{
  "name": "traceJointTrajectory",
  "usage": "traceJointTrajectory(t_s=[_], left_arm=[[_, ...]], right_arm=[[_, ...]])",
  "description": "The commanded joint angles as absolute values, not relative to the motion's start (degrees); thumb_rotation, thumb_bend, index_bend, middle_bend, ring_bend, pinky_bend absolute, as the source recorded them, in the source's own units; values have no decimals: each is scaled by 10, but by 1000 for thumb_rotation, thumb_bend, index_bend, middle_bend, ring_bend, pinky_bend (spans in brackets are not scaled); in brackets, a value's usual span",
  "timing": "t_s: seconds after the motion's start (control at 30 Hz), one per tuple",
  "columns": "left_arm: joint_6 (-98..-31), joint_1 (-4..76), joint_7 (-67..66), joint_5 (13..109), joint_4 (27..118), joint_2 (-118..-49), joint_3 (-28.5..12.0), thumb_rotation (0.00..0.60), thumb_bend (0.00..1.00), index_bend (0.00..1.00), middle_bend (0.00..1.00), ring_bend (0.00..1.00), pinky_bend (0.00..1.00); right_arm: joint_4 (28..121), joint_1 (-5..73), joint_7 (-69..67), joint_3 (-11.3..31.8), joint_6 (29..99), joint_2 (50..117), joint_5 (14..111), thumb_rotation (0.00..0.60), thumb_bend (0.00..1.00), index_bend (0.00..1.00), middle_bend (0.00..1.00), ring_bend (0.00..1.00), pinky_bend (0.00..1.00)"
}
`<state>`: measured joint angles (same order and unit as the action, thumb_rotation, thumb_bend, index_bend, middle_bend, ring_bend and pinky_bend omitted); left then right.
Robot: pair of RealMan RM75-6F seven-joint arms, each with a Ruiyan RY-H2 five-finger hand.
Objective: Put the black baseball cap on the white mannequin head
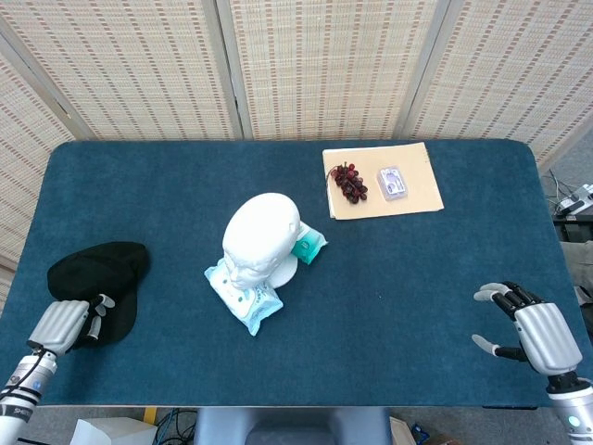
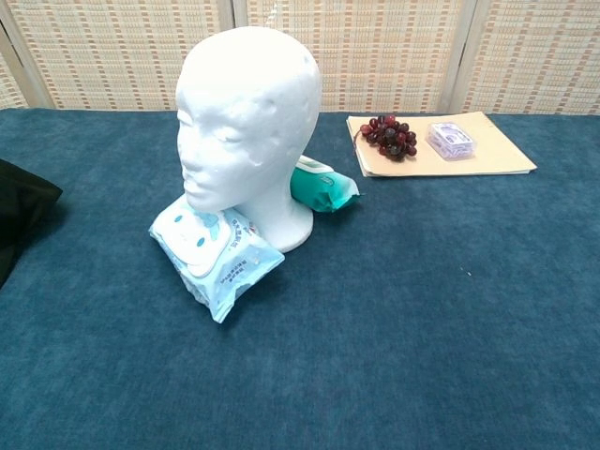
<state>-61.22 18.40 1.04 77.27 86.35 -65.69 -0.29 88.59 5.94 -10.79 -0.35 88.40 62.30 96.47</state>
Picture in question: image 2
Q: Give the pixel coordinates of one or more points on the black cap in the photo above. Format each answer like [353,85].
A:
[19,211]

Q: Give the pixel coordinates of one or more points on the beige manila folder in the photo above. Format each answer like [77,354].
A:
[497,154]

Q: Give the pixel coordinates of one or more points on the green wet wipes pack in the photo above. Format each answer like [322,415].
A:
[323,190]

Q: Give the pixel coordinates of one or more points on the white foam mannequin head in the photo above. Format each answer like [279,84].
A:
[234,117]

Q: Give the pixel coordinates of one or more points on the dark red grape bunch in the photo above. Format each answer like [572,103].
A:
[391,138]

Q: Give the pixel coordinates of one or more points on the clear box of purple picks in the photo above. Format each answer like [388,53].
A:
[451,140]

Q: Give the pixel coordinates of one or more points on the light blue wet wipes pack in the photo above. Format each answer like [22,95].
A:
[225,276]

